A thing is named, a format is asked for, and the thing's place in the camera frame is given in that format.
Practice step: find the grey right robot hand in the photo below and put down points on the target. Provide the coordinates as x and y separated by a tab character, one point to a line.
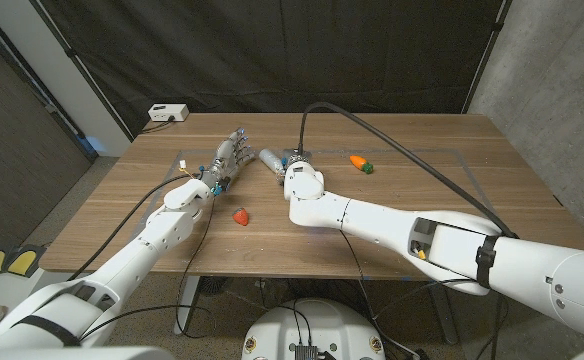
292	159

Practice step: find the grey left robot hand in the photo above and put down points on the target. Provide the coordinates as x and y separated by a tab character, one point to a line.
227	160

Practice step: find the plastic wrap roll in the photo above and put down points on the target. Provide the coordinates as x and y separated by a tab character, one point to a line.
270	160

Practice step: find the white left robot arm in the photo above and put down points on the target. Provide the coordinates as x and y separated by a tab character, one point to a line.
132	265

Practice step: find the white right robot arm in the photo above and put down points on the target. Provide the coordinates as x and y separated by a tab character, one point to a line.
472	250

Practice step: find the red toy strawberry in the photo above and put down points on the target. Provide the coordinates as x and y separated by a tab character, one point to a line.
241	217

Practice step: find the orange toy carrot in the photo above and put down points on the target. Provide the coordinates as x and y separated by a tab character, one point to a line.
358	162

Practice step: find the white power outlet box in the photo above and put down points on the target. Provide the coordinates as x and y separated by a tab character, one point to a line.
168	112

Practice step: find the black backdrop curtain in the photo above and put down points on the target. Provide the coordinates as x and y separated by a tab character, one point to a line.
197	50

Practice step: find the black round fan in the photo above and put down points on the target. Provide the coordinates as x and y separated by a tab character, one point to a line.
214	286

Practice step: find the white table leg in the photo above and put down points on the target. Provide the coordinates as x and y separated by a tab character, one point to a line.
187	305

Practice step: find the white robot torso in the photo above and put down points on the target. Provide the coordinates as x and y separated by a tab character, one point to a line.
332	325

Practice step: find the black backdrop stand pole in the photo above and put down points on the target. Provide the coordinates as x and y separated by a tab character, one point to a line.
74	57
492	37

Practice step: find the grey table leg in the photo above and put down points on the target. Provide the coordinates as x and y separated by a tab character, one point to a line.
447	320

